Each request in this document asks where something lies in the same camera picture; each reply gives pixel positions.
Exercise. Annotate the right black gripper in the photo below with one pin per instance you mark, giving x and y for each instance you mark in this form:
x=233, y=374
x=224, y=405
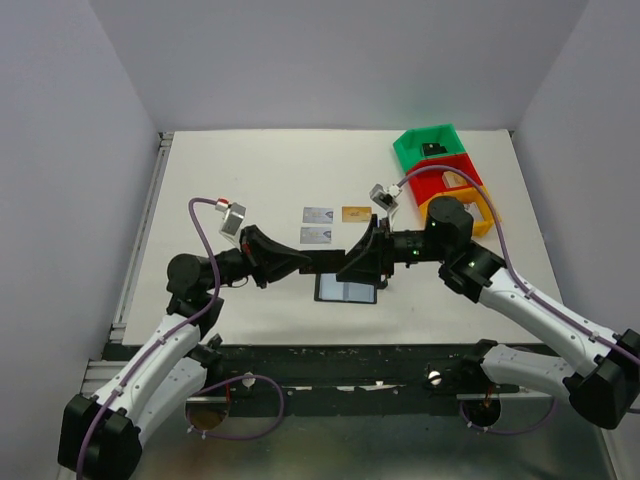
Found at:
x=381, y=251

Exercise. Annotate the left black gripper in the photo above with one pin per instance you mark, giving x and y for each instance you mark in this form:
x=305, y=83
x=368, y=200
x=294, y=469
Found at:
x=251, y=255

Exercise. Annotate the black leather card holder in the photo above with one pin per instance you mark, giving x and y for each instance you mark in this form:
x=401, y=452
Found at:
x=345, y=290

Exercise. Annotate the gold credit card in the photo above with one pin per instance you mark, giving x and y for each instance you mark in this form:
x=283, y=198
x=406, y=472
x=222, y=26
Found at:
x=356, y=214

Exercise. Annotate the silver grey credit card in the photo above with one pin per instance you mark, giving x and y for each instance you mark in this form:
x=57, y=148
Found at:
x=317, y=215

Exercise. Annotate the black credit card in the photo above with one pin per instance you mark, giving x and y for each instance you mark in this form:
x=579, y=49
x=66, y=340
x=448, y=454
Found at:
x=323, y=261

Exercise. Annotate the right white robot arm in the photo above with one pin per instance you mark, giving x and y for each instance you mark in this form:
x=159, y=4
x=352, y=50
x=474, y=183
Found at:
x=593, y=368

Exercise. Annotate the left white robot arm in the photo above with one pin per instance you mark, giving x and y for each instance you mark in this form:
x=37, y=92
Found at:
x=103, y=435

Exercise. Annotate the red plastic bin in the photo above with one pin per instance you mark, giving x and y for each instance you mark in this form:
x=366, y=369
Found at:
x=429, y=183

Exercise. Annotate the white box in yellow bin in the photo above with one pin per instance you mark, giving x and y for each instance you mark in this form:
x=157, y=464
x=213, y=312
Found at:
x=471, y=206

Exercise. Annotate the white box in red bin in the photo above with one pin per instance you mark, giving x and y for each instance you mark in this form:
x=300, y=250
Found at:
x=452, y=180

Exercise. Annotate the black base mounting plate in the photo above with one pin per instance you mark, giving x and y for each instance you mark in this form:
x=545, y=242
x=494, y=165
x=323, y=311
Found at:
x=345, y=380

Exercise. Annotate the yellow plastic bin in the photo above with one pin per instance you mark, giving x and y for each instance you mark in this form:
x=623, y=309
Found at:
x=483, y=220

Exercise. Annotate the green plastic bin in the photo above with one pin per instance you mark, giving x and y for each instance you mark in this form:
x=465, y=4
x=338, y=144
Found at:
x=408, y=146

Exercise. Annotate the black part in green bin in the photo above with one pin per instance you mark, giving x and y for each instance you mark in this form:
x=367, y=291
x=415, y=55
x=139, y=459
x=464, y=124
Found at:
x=433, y=149

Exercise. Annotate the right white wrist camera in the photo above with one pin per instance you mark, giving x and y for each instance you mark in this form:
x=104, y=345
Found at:
x=386, y=199

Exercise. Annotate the aluminium extrusion rail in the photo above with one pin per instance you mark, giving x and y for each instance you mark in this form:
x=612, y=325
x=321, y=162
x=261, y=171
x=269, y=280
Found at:
x=118, y=326

